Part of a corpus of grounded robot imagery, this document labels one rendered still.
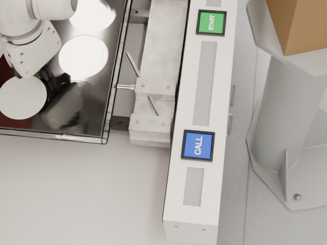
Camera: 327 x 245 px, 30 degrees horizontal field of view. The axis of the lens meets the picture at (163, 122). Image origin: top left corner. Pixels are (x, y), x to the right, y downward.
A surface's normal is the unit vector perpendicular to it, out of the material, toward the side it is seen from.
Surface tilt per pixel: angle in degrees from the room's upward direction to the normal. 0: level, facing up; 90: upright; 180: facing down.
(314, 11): 90
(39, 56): 89
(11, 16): 91
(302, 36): 90
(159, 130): 0
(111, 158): 0
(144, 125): 0
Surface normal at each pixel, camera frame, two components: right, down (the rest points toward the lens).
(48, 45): 0.76, 0.57
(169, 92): -0.05, -0.42
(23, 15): -0.01, 0.92
